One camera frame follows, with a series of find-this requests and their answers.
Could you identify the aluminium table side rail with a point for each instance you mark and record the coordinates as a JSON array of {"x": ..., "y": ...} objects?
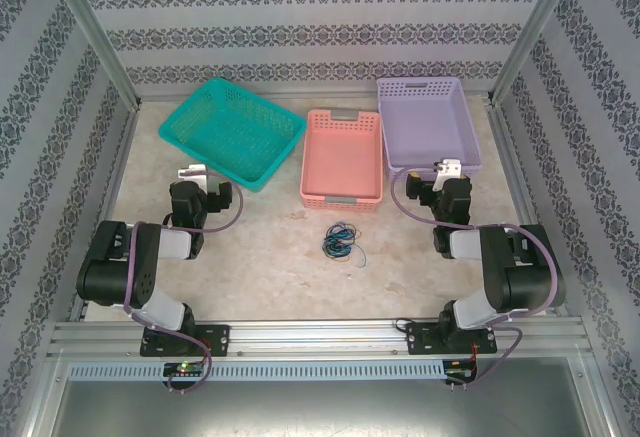
[
  {"x": 111, "y": 197},
  {"x": 517, "y": 182}
]

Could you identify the aluminium frame post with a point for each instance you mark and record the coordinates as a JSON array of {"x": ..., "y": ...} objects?
[
  {"x": 534, "y": 32},
  {"x": 92, "y": 32}
]

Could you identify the aluminium mounting rail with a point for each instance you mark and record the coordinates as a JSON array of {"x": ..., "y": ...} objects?
[{"x": 320, "y": 339}]

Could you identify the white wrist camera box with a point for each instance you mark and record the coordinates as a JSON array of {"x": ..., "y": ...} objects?
[
  {"x": 447, "y": 169},
  {"x": 195, "y": 172}
]

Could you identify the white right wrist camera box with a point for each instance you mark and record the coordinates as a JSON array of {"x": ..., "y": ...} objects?
[{"x": 447, "y": 169}]

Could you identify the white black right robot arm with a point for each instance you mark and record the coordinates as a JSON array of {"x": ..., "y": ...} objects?
[{"x": 525, "y": 287}]

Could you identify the pink plastic basket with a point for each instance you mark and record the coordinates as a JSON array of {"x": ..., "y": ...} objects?
[{"x": 340, "y": 157}]

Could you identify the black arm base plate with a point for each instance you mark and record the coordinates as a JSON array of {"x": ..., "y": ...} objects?
[
  {"x": 417, "y": 339},
  {"x": 220, "y": 339}
]

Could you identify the small circuit board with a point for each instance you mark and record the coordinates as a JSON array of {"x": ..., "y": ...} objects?
[
  {"x": 185, "y": 368},
  {"x": 460, "y": 371}
]

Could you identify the purple plastic basket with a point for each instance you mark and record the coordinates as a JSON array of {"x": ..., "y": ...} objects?
[{"x": 425, "y": 127}]

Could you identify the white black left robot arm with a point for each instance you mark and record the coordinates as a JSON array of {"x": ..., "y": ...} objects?
[{"x": 145, "y": 282}]

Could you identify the teal plastic basket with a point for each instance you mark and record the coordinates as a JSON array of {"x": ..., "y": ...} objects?
[{"x": 225, "y": 132}]

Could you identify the grey metal panel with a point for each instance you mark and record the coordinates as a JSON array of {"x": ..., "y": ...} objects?
[{"x": 320, "y": 407}]

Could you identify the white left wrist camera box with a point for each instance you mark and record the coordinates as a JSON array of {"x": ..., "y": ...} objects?
[{"x": 195, "y": 172}]

